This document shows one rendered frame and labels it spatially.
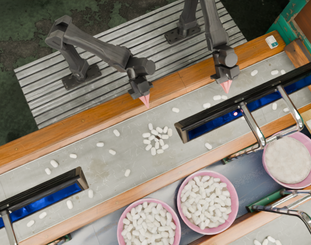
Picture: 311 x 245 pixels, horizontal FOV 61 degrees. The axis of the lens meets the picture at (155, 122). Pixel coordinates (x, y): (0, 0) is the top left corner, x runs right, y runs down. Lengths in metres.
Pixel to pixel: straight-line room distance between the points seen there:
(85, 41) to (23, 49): 1.47
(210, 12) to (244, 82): 0.43
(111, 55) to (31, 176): 0.65
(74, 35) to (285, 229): 1.18
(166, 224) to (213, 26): 0.85
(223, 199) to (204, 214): 0.11
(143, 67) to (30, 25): 1.68
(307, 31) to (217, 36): 0.48
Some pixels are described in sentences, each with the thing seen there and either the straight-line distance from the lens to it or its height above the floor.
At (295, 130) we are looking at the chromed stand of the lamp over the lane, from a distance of 1.04.
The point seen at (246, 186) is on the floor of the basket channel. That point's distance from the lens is 1.37.
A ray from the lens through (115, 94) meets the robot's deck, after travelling 1.39.
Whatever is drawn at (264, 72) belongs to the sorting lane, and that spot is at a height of 0.74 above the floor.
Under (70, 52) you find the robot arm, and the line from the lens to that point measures 1.18.
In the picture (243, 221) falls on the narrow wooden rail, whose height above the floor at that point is 0.76.
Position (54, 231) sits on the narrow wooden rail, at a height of 0.76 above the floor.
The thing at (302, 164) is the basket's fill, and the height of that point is 0.73.
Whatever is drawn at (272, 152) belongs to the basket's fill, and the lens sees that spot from 1.38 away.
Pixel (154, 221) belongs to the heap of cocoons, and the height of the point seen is 0.74.
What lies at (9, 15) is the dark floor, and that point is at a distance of 2.69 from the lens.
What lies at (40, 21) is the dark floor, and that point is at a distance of 2.56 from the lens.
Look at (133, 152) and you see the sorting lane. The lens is 1.23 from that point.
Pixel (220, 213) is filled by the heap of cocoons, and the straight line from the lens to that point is 1.26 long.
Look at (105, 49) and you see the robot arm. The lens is 1.03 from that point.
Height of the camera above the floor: 1.96
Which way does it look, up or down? 75 degrees down
